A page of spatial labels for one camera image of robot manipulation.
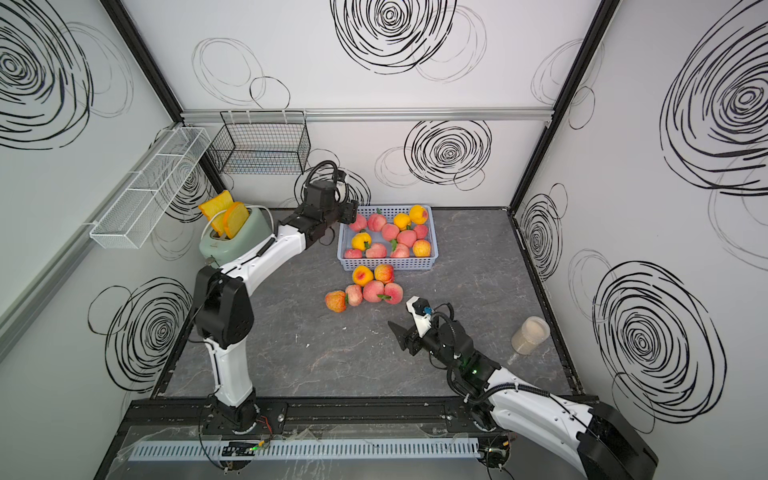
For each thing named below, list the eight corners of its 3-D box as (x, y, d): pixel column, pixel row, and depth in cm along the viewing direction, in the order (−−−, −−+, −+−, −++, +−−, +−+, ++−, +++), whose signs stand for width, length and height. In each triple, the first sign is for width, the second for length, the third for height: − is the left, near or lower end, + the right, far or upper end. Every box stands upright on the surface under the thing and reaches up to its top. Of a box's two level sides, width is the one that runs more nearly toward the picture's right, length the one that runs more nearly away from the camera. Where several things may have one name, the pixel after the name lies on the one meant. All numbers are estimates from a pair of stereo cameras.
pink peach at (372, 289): (364, 305, 96) (362, 295, 91) (365, 288, 100) (364, 278, 95) (384, 305, 96) (384, 295, 91) (384, 288, 100) (384, 278, 95)
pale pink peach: (346, 307, 95) (344, 300, 91) (347, 290, 98) (346, 283, 95) (361, 307, 95) (360, 300, 91) (362, 290, 98) (361, 283, 95)
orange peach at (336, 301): (326, 313, 94) (324, 306, 90) (329, 298, 97) (326, 290, 93) (345, 313, 94) (344, 306, 90) (347, 298, 97) (345, 290, 93)
